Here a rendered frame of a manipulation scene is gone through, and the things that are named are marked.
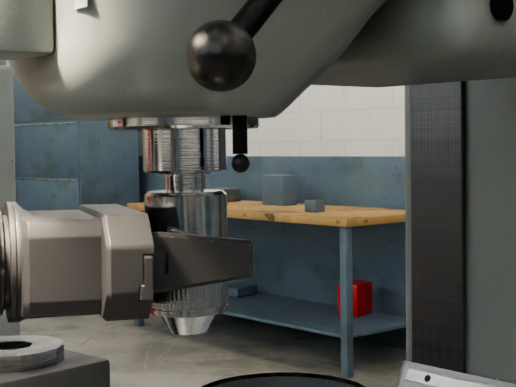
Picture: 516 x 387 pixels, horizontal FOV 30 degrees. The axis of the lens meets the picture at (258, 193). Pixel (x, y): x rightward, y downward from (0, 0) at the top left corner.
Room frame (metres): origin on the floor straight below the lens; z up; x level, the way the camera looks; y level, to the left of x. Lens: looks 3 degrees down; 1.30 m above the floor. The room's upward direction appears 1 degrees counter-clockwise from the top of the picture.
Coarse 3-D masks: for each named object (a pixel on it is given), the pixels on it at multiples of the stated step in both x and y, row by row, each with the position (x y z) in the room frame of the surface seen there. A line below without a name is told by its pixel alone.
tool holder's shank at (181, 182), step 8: (168, 176) 0.54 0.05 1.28; (176, 176) 0.54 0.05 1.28; (184, 176) 0.54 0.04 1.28; (192, 176) 0.54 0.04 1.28; (200, 176) 0.54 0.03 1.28; (168, 184) 0.54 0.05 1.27; (176, 184) 0.54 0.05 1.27; (184, 184) 0.54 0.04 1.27; (192, 184) 0.54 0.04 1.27; (200, 184) 0.54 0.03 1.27
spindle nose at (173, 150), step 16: (192, 128) 0.53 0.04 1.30; (208, 128) 0.53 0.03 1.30; (224, 128) 0.54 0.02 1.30; (144, 144) 0.54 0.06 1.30; (160, 144) 0.53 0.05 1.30; (176, 144) 0.52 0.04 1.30; (192, 144) 0.52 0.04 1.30; (208, 144) 0.53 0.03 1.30; (224, 144) 0.54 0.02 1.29; (144, 160) 0.54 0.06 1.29; (160, 160) 0.53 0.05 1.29; (176, 160) 0.52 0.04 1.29; (192, 160) 0.52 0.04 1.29; (208, 160) 0.53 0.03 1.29; (224, 160) 0.54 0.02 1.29
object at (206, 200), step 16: (160, 192) 0.54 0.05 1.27; (176, 192) 0.53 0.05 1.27; (192, 192) 0.53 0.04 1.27; (208, 192) 0.53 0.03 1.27; (224, 192) 0.55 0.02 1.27; (144, 208) 0.54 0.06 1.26; (160, 208) 0.53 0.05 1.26; (176, 208) 0.52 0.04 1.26; (192, 208) 0.53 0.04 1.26; (208, 208) 0.53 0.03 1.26; (224, 208) 0.54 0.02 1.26
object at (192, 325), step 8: (168, 320) 0.54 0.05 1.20; (176, 320) 0.53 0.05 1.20; (184, 320) 0.53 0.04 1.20; (192, 320) 0.53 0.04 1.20; (200, 320) 0.54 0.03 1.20; (208, 320) 0.54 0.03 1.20; (168, 328) 0.54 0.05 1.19; (176, 328) 0.54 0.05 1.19; (184, 328) 0.54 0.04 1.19; (192, 328) 0.54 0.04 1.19; (200, 328) 0.54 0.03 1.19; (208, 328) 0.55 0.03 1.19
